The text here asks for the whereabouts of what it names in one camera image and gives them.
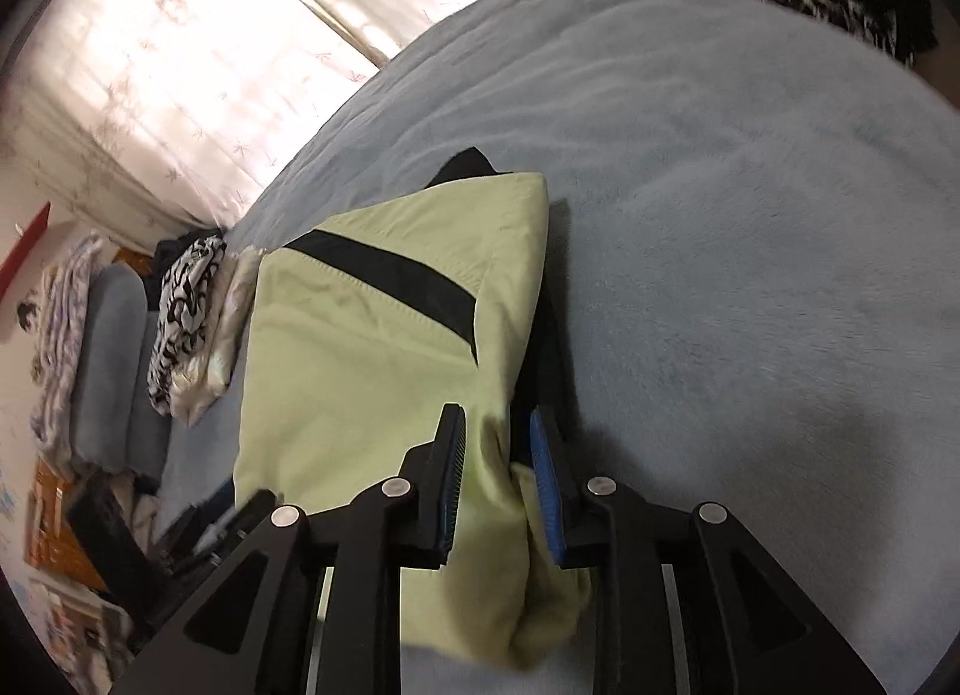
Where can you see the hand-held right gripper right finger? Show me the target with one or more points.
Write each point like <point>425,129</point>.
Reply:
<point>551,500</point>

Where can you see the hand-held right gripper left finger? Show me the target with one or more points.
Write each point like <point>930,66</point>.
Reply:
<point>450,492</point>

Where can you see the green and black hooded jacket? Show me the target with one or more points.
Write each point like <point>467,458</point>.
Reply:
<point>360,335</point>

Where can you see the orange wooden cabinet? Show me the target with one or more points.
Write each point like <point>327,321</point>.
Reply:
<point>49,522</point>

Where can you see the grey folded blanket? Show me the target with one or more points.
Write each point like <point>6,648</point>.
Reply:
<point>112,365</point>

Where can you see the cream folded garment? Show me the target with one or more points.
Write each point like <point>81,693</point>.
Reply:
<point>225,335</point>

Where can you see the purple floral folded blanket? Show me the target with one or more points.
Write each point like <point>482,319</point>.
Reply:
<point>64,335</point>

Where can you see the dark knit cloth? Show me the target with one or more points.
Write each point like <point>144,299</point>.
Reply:
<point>169,249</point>

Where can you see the blue fleece bed blanket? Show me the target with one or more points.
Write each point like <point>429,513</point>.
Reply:
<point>712,215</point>

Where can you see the white floral curtain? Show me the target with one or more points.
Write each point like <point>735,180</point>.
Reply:
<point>187,65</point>

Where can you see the cartoon face wall sticker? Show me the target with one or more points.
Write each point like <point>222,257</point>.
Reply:
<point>28,314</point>

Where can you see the red wall shelf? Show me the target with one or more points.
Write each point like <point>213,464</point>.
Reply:
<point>30,245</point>

